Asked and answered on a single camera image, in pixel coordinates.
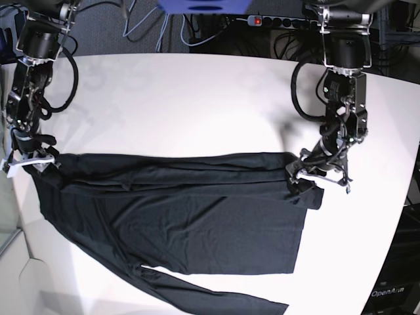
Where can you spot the white power strip red switch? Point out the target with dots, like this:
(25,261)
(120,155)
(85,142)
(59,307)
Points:
(280,22)

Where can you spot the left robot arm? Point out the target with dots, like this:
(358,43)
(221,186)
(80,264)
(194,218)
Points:
(346,54)

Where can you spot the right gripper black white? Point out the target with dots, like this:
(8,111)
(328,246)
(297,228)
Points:
(25,150)

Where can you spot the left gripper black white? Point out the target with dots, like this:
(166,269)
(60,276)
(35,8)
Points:
(325,162)

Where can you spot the black OpenArm case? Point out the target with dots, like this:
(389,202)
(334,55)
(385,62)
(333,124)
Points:
(396,290)

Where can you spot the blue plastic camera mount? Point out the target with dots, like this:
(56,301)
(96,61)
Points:
(204,6)

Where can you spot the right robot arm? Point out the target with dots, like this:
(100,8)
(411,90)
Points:
(41,41)

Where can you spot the dark navy long-sleeve shirt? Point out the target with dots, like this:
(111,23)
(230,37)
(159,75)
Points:
(147,218)

